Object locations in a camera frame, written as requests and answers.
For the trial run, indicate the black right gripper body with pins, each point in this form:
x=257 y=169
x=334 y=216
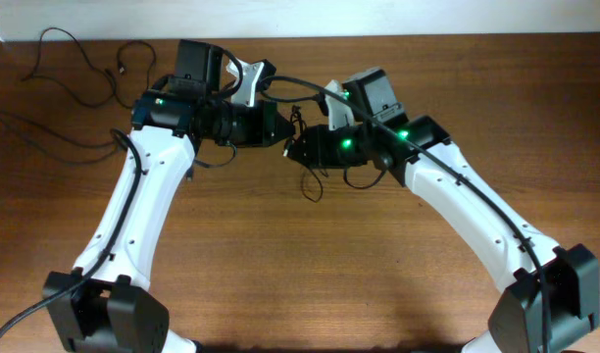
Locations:
x=344 y=148

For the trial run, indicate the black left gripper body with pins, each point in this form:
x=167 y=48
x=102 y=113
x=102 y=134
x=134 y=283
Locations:
x=248 y=126

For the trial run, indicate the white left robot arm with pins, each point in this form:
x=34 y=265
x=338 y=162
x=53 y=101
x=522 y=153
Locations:
x=104 y=304

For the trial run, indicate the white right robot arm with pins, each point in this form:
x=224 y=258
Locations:
x=550 y=296

